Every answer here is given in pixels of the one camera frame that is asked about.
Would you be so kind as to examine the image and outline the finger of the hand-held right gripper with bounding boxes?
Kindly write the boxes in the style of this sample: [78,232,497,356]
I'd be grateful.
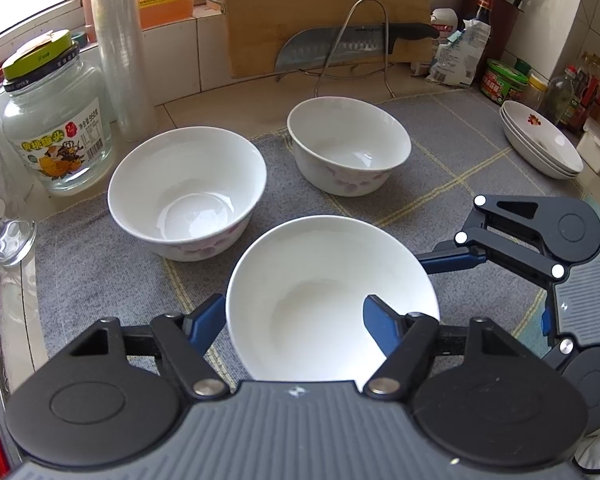
[416,193,568,281]
[540,302,578,371]

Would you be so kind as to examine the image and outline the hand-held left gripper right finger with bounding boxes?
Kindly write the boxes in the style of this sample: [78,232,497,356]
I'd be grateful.
[362,295,511,396]

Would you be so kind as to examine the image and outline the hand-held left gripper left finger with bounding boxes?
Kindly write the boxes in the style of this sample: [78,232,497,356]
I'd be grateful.
[70,294,231,400]

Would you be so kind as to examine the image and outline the white pink flower bowl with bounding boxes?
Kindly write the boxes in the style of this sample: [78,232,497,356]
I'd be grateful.
[225,215,441,382]
[107,127,268,263]
[286,97,412,197]

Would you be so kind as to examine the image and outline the grey teal checked table cloth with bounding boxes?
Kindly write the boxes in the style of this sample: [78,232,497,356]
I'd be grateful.
[32,87,600,391]

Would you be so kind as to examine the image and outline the white plastic box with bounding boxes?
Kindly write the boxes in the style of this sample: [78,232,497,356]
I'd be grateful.
[576,117,600,173]

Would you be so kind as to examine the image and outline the green lid red label tub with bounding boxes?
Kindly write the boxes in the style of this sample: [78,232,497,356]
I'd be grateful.
[481,58,530,106]

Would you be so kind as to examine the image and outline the yellow lid jar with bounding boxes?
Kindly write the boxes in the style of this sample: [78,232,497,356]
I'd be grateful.
[525,74,550,111]

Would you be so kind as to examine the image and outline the clear red cap bottle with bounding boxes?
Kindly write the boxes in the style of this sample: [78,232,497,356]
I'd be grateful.
[539,64,578,127]

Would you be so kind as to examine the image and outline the white blue print bag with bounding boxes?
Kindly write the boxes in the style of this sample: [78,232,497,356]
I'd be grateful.
[425,17,492,87]

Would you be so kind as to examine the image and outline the clear glass mug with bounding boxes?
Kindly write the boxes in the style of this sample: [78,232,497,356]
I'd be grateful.
[0,140,38,266]

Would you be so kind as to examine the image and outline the brown knife block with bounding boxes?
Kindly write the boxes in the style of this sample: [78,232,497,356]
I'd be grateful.
[467,0,525,63]

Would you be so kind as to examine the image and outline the white red seasoning bag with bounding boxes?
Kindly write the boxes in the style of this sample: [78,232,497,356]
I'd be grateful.
[412,7,461,78]

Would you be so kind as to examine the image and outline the green lid glass jar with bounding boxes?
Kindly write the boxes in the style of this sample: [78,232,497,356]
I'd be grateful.
[1,29,115,197]

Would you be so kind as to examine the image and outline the dark soy sauce bottle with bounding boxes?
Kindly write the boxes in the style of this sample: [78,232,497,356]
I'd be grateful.
[472,0,503,68]

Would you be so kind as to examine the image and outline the bamboo cutting board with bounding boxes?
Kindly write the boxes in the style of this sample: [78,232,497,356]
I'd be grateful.
[215,0,432,79]

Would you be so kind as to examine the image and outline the black handled santoku knife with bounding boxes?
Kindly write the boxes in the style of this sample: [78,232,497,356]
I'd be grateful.
[274,22,440,73]

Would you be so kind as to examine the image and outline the metal wire rack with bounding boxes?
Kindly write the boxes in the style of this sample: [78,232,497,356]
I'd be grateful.
[275,0,396,100]

